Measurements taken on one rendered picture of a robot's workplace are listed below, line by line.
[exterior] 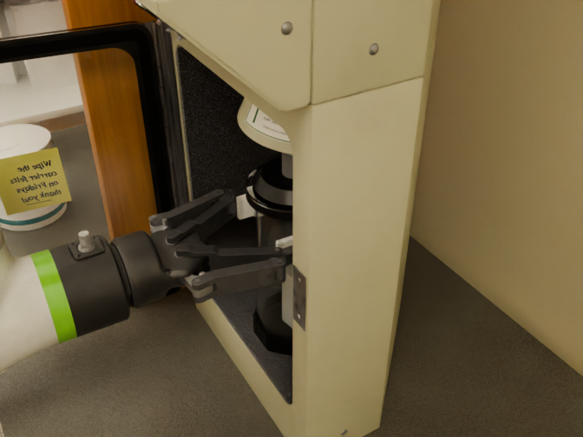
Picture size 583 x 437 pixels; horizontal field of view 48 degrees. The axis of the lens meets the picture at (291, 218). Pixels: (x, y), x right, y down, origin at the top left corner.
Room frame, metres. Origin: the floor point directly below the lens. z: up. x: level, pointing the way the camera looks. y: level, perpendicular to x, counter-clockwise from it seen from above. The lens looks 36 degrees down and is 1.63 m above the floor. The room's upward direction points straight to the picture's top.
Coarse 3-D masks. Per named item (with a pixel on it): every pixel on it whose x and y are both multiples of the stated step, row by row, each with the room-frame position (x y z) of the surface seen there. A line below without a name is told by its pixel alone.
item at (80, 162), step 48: (0, 96) 0.64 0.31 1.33; (48, 96) 0.66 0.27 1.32; (96, 96) 0.68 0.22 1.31; (0, 144) 0.64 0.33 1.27; (48, 144) 0.66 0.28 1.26; (96, 144) 0.68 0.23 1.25; (144, 144) 0.70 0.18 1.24; (0, 192) 0.63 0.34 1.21; (48, 192) 0.65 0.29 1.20; (96, 192) 0.67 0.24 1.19; (144, 192) 0.70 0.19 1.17; (48, 240) 0.65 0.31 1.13
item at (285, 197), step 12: (288, 156) 0.60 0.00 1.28; (264, 168) 0.62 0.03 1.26; (276, 168) 0.62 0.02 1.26; (288, 168) 0.60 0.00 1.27; (264, 180) 0.59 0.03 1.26; (276, 180) 0.59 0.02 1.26; (288, 180) 0.59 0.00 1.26; (264, 192) 0.58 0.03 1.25; (276, 192) 0.57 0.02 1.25; (288, 192) 0.57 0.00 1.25; (288, 204) 0.56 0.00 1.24
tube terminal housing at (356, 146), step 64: (320, 0) 0.46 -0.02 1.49; (384, 0) 0.48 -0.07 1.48; (320, 64) 0.46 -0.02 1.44; (384, 64) 0.49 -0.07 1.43; (320, 128) 0.46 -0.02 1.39; (384, 128) 0.49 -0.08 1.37; (320, 192) 0.46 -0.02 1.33; (384, 192) 0.49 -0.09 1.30; (320, 256) 0.46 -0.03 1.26; (384, 256) 0.50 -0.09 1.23; (320, 320) 0.46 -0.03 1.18; (384, 320) 0.50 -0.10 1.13; (256, 384) 0.56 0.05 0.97; (320, 384) 0.46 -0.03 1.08; (384, 384) 0.51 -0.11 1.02
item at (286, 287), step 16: (256, 192) 0.59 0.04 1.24; (272, 208) 0.56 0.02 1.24; (288, 208) 0.56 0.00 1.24; (256, 224) 0.59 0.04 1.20; (272, 224) 0.57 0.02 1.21; (288, 224) 0.56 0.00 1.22; (256, 240) 0.59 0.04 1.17; (272, 240) 0.57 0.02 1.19; (288, 272) 0.56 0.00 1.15; (256, 288) 0.60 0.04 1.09; (272, 288) 0.57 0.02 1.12; (288, 288) 0.56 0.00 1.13; (272, 304) 0.57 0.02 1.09; (288, 304) 0.56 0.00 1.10; (272, 320) 0.57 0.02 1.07; (288, 320) 0.56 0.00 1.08; (288, 336) 0.56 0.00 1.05
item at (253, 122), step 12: (240, 108) 0.62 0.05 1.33; (252, 108) 0.59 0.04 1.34; (240, 120) 0.60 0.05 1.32; (252, 120) 0.58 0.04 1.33; (264, 120) 0.57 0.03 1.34; (252, 132) 0.57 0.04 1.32; (264, 132) 0.56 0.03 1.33; (276, 132) 0.56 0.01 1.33; (264, 144) 0.56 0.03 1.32; (276, 144) 0.55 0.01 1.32; (288, 144) 0.55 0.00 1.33
